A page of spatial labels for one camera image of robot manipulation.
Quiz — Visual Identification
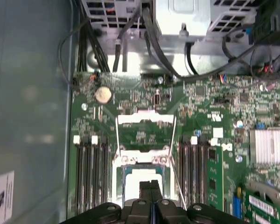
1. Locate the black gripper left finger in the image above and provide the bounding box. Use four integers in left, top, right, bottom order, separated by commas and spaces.
65, 179, 153, 224

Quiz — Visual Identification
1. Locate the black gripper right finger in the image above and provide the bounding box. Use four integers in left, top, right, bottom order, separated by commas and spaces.
151, 179, 250, 224

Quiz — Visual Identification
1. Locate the silver CPU plate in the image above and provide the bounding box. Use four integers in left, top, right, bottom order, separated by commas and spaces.
125, 168, 164, 201

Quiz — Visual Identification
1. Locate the thin wire locking lever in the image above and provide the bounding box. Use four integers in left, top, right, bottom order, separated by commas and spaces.
169, 154, 188, 210

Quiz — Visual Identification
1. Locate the metal socket cover frame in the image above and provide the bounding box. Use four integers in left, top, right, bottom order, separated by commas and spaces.
115, 109, 177, 157

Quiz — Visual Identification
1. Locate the green RAM stick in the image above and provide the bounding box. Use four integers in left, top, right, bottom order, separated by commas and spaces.
207, 137, 225, 210

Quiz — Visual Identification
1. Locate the blue board connector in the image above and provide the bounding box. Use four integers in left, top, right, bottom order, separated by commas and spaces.
232, 186, 243, 220

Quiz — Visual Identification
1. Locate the green motherboard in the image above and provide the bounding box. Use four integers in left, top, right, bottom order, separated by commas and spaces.
67, 71, 280, 224

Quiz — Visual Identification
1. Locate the silver coin battery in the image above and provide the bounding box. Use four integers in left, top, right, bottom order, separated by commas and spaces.
94, 86, 113, 105

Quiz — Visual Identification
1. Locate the silver finned heatsink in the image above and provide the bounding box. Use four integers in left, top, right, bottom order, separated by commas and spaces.
249, 127, 280, 165

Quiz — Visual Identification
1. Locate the black open PC case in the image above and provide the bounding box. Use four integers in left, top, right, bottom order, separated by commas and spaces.
0, 0, 280, 224

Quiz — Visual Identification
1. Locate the metal drive cage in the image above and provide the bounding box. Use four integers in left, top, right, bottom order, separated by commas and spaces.
80, 0, 259, 44

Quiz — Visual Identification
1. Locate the long black cable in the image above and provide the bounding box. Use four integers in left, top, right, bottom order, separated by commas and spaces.
172, 28, 280, 82

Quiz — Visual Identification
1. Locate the black flat cable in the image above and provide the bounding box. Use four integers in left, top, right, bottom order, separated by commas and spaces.
112, 0, 143, 73

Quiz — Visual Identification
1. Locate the short black cable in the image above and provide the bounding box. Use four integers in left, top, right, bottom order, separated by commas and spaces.
185, 42, 199, 76

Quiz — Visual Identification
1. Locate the black sleeved power cable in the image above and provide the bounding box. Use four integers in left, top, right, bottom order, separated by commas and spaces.
76, 0, 112, 73

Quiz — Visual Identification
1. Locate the thin black fan wire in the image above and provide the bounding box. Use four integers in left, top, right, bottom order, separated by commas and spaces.
57, 17, 95, 93

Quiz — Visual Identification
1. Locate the black SATA cable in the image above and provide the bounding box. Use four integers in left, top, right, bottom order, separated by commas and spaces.
141, 7, 178, 79

